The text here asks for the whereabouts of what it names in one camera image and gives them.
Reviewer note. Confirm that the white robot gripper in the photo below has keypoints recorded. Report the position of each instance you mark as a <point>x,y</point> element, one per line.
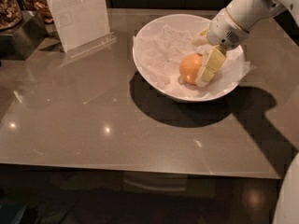
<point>223,31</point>

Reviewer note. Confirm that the orange fruit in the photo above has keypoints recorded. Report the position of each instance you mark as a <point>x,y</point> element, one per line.
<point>189,67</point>

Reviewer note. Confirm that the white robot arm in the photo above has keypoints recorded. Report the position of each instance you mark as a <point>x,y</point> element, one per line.
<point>245,13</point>

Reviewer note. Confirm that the white ceramic bowl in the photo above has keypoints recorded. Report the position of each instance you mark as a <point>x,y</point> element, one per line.
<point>168,25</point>

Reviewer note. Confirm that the white paper napkin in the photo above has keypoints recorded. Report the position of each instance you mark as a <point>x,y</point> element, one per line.
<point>162,55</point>

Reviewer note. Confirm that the clear acrylic sign holder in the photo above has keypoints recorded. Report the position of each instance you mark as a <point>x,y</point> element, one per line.
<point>82,25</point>

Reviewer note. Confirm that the tray of nuts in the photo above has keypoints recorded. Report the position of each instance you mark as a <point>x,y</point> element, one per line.
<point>42,7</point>

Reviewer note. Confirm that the dark metal stand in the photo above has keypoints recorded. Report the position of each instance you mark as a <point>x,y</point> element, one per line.
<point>20,41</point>

